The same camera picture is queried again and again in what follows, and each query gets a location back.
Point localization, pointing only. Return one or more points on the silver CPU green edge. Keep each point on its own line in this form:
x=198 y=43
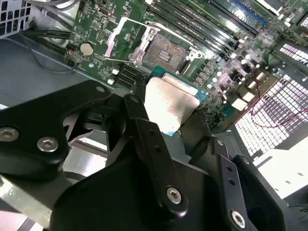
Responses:
x=168 y=101

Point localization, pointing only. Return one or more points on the metal socket cover frame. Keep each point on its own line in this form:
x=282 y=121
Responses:
x=112 y=38

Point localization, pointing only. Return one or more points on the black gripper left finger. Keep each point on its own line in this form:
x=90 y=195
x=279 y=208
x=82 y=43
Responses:
x=29 y=125

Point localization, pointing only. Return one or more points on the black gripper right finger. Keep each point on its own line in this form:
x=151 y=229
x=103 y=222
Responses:
x=252 y=192

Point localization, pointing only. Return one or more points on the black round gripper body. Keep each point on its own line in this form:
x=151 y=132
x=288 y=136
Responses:
x=115 y=204

